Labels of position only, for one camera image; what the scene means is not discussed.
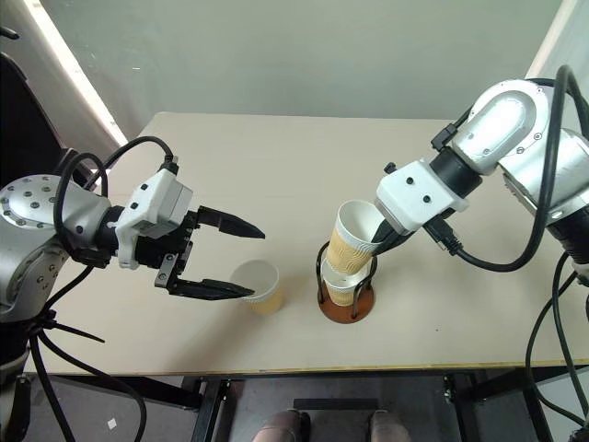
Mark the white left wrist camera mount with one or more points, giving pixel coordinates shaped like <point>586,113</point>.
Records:
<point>156,198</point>

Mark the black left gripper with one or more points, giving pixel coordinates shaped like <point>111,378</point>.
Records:
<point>177,248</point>

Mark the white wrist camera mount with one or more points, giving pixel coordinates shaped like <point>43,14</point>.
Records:
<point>156,198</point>
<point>414,193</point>

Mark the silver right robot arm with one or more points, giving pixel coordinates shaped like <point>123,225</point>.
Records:
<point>497,124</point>

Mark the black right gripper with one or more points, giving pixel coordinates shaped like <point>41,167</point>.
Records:
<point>401,233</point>

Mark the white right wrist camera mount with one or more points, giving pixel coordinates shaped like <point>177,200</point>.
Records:
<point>414,193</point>

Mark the kraft ripple paper cup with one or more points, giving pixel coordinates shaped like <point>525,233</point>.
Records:
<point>345,253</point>
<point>269,301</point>
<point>340,295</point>

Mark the black metal table frame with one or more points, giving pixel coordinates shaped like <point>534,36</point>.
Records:
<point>465,405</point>

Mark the large black stand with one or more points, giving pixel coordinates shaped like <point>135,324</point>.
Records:
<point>23,115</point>

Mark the black flat plate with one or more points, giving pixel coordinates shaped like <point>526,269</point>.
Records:
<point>331,404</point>

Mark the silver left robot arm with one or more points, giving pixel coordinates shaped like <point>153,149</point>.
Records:
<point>27,202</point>

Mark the dark rounded shape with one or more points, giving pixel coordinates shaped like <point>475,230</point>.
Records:
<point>280,426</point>
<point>386,426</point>

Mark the small white floor scrap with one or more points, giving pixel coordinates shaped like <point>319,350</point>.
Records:
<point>112,423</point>

